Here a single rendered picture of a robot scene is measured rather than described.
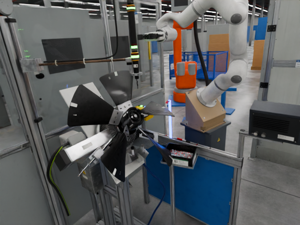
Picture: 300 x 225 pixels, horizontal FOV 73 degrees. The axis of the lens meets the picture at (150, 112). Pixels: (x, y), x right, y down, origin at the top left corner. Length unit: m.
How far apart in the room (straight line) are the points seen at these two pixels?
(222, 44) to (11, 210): 8.53
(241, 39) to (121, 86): 0.77
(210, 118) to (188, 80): 3.51
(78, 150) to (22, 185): 0.77
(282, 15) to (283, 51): 0.36
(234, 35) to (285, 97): 1.57
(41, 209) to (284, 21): 2.89
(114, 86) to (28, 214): 1.20
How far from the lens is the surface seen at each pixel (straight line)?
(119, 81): 1.32
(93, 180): 1.53
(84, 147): 1.14
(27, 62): 1.39
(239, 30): 1.36
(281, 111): 1.26
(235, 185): 1.62
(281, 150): 3.03
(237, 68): 1.43
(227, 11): 1.24
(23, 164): 1.75
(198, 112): 1.59
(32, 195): 1.89
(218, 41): 9.20
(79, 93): 1.11
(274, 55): 2.71
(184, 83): 5.10
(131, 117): 1.15
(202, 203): 1.88
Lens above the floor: 1.64
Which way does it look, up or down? 20 degrees down
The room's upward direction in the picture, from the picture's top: 4 degrees counter-clockwise
